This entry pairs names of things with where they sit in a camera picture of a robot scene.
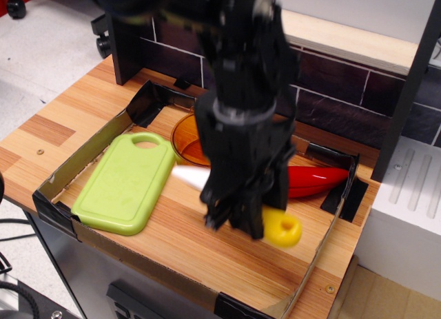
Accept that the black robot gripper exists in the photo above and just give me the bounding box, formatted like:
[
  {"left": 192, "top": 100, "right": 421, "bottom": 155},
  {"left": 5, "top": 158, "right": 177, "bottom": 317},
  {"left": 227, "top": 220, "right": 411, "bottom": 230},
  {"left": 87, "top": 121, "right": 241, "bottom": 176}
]
[{"left": 195, "top": 93, "right": 295, "bottom": 239}]

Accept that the yellow handled white toy knife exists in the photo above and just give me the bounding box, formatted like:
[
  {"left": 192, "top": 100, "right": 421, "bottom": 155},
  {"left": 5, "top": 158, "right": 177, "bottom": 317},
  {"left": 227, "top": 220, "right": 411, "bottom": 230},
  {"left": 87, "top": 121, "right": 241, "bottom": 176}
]
[{"left": 172, "top": 165, "right": 302, "bottom": 248}]

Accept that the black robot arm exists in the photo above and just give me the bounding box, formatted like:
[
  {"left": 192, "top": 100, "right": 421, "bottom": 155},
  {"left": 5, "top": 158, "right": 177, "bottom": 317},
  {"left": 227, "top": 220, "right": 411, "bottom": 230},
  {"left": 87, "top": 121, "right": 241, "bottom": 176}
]
[{"left": 97, "top": 0, "right": 298, "bottom": 239}]

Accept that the orange transparent plastic pot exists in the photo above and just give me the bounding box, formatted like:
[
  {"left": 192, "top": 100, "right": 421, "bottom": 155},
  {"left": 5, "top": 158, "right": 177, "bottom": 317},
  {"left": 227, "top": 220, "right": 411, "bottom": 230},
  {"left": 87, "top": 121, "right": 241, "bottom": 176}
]
[{"left": 170, "top": 112, "right": 210, "bottom": 167}]

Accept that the cardboard fence with black tape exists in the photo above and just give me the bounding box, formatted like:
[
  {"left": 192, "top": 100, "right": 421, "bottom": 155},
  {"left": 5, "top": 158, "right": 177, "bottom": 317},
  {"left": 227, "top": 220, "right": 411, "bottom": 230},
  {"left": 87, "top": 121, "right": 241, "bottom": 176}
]
[{"left": 34, "top": 77, "right": 371, "bottom": 318}]

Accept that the red toy chili pepper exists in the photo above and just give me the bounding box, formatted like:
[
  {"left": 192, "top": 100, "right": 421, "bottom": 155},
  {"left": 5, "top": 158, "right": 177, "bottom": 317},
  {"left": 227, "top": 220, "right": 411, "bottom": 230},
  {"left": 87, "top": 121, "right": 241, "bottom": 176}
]
[{"left": 288, "top": 166, "right": 349, "bottom": 198}]

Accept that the green plastic cutting board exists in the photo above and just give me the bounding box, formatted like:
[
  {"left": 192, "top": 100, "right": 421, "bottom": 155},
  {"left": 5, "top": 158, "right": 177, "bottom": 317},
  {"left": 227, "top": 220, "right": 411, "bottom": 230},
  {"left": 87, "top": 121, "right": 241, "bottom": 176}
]
[{"left": 72, "top": 132, "right": 175, "bottom": 236}]

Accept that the dark brick pattern backsplash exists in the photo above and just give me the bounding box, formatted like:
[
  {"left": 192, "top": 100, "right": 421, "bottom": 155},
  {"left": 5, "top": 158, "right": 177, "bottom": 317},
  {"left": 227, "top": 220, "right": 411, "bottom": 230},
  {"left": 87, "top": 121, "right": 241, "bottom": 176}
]
[{"left": 134, "top": 11, "right": 419, "bottom": 148}]

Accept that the white toy sink counter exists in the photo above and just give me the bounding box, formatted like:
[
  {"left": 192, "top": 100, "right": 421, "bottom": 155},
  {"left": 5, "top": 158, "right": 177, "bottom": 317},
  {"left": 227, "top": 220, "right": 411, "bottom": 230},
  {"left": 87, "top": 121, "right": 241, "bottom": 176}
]
[{"left": 356, "top": 137, "right": 440, "bottom": 300}]

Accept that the black caster wheel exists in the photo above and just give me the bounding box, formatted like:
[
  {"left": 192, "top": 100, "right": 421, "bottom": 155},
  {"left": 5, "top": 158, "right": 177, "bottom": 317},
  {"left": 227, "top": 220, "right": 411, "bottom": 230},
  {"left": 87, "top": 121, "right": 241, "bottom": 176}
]
[{"left": 6, "top": 0, "right": 26, "bottom": 19}]

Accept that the black oven door handle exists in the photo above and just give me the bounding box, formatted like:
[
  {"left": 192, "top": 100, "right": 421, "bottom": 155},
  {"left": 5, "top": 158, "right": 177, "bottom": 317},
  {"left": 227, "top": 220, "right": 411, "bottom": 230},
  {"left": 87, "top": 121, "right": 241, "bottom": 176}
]
[{"left": 106, "top": 284, "right": 162, "bottom": 319}]

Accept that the black cable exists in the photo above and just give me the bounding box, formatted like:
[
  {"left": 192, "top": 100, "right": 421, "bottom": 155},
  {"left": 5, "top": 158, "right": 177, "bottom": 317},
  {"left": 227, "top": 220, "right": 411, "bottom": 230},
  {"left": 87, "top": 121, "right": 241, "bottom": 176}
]
[{"left": 0, "top": 217, "right": 35, "bottom": 242}]

